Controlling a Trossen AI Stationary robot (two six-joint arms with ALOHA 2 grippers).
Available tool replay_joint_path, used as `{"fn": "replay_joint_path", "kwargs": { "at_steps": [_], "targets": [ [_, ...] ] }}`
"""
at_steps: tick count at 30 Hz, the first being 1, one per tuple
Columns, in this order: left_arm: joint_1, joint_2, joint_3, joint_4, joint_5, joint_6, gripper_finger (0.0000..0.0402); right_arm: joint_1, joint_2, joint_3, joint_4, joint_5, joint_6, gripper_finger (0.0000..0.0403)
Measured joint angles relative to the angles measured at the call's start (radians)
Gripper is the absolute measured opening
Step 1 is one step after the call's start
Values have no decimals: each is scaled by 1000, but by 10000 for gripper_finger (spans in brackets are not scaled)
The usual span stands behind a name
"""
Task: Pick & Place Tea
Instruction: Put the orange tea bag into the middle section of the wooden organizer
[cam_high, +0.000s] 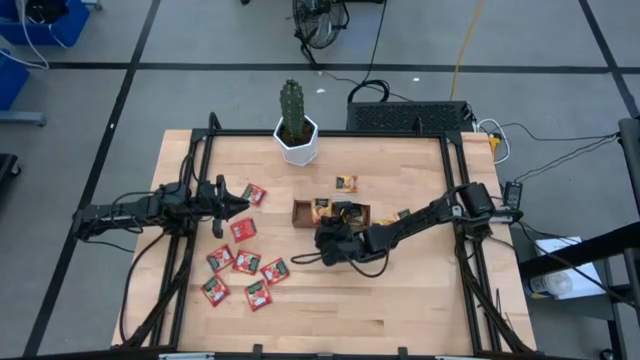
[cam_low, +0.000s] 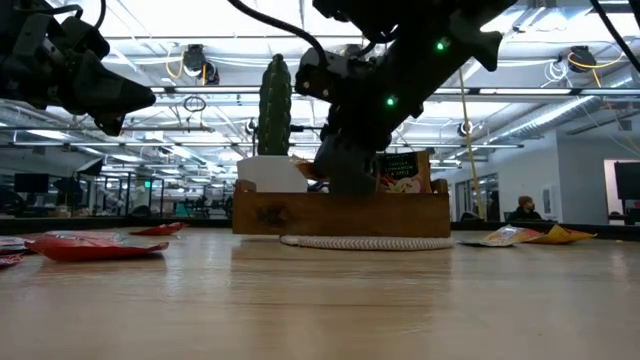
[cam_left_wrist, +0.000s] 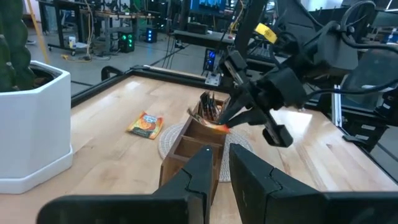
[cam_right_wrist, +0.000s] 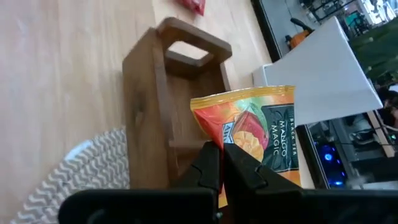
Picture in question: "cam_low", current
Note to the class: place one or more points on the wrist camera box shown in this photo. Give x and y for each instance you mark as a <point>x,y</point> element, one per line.
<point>322,75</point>
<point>85,43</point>

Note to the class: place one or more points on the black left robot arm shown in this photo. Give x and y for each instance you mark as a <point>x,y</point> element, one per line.
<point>9,52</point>

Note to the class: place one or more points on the green cactus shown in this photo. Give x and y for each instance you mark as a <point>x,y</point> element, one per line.
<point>274,105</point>

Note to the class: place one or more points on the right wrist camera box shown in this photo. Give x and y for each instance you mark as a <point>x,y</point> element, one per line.
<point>322,75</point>

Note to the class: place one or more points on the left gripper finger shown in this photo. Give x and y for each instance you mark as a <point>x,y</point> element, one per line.
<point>111,112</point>
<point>96,89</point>

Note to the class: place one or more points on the person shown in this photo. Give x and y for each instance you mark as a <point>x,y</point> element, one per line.
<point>524,212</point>

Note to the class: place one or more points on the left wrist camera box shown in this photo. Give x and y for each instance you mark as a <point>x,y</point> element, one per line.
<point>85,43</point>

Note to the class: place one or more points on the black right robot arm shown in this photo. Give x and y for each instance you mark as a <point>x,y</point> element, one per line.
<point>450,20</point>

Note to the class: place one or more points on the long ceiling light rail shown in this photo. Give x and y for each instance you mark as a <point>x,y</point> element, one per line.
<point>225,90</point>

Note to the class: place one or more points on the silver air duct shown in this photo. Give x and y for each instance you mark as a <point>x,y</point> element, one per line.
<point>550,116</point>

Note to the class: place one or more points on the wooden three-compartment tray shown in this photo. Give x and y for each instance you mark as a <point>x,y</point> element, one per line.
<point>340,215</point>

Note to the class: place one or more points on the white hexagonal plant pot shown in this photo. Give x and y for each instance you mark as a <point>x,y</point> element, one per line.
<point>272,172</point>

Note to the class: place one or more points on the red tea packet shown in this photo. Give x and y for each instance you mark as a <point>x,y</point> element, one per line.
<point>90,250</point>
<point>85,235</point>
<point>12,245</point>
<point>162,230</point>
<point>9,261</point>

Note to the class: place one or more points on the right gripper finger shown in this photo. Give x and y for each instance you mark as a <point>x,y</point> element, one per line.
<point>320,170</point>
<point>352,167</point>

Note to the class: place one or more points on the dark monitor screen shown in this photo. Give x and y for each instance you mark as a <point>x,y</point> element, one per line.
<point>31,183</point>
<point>629,180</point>

